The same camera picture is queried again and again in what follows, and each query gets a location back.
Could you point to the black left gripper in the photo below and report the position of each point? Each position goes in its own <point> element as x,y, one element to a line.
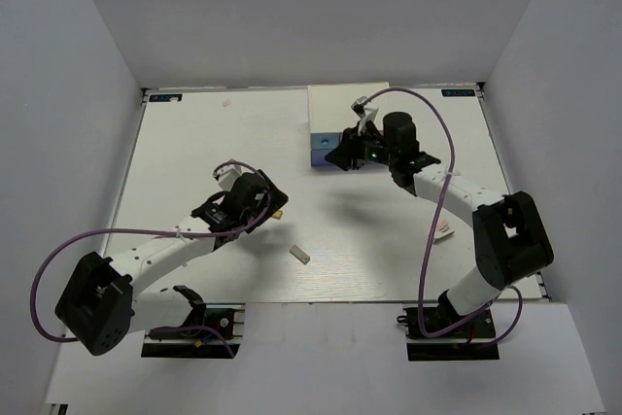
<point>278,199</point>

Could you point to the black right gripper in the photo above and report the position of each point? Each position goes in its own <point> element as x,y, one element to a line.
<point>351,149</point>

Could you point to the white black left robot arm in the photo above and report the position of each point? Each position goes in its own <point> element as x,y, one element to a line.
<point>107,298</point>

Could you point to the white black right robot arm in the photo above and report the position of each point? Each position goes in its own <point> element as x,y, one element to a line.
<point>509,238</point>

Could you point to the lavender blue drawer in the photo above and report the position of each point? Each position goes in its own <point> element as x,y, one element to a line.
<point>323,158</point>

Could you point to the light blue drawer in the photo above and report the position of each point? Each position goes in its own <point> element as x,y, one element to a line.
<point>324,140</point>

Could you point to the white drawer cabinet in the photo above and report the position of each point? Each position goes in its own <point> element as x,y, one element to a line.
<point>329,106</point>

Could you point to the grey white eraser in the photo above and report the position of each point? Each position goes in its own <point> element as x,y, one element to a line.
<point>299,254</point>

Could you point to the right blue label sticker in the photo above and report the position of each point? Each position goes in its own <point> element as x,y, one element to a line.
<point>458,92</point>

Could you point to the blue label sticker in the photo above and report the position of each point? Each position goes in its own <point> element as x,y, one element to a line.
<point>165,97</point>
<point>458,92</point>

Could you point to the pink white binder clip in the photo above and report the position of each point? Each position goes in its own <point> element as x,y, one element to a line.
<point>442,231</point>

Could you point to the left blue label sticker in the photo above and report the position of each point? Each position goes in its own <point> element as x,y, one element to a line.
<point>165,97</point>

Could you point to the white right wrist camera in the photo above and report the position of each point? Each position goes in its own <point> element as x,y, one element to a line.
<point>365,112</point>

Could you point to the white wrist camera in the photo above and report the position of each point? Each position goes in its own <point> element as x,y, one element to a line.
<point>365,112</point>
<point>226,175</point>

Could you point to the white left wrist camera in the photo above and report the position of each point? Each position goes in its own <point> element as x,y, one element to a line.
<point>226,175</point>

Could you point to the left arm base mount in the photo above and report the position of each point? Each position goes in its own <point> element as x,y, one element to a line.
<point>209,333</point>

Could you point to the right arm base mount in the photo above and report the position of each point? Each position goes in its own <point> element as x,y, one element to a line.
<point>471,342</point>

